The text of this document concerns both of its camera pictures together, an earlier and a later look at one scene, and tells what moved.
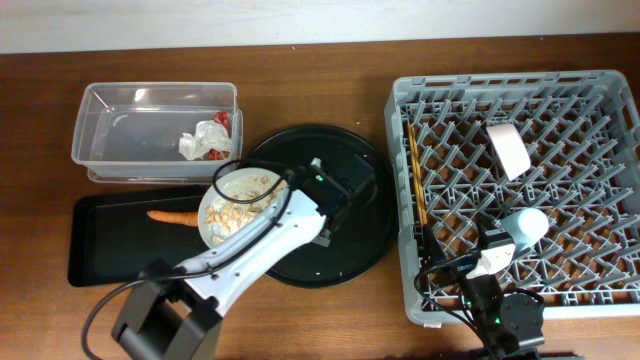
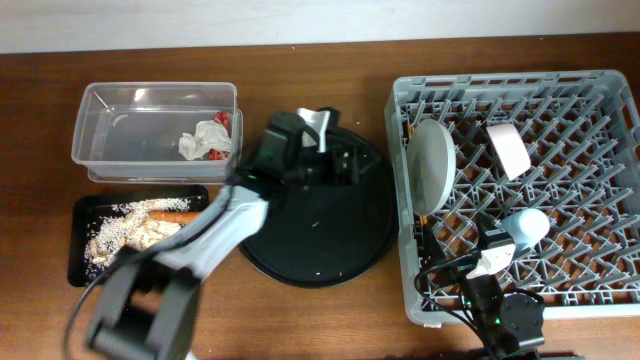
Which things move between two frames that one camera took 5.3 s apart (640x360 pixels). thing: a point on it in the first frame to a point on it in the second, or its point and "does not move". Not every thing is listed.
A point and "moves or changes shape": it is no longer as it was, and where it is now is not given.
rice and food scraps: x=224 y=219 moves or changes shape
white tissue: x=208 y=136 does not move
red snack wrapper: x=216 y=154 does not move
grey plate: x=219 y=219 moves or changes shape
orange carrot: x=176 y=217 does not move
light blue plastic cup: x=526 y=226 does not move
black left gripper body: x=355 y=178 to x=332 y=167
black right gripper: x=434 y=251 does not move
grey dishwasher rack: x=467 y=148 does not move
